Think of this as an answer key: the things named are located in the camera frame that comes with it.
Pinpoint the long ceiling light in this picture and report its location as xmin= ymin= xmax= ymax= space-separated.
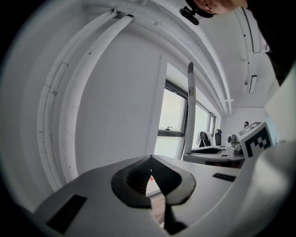
xmin=240 ymin=6 xmax=262 ymax=54
xmin=246 ymin=74 xmax=259 ymax=95

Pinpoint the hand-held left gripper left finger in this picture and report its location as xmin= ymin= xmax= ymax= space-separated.
xmin=33 ymin=155 xmax=163 ymax=237

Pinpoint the person's black clothing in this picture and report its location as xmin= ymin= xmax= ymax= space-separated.
xmin=245 ymin=0 xmax=296 ymax=87

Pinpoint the black head camera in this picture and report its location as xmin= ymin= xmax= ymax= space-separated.
xmin=179 ymin=6 xmax=200 ymax=26

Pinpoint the thick white pipe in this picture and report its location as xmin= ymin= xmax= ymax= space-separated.
xmin=58 ymin=14 xmax=136 ymax=188

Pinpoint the black office chair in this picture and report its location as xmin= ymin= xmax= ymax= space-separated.
xmin=213 ymin=128 xmax=223 ymax=147
xmin=198 ymin=131 xmax=214 ymax=149

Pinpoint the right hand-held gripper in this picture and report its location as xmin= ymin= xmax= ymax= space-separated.
xmin=182 ymin=121 xmax=273 ymax=163

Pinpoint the thin white pipe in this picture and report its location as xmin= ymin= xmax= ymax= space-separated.
xmin=43 ymin=10 xmax=121 ymax=186
xmin=36 ymin=8 xmax=116 ymax=177

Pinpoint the large glass window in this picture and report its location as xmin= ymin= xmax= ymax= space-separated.
xmin=153 ymin=78 xmax=217 ymax=161

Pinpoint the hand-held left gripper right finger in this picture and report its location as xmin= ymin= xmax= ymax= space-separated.
xmin=151 ymin=155 xmax=242 ymax=236

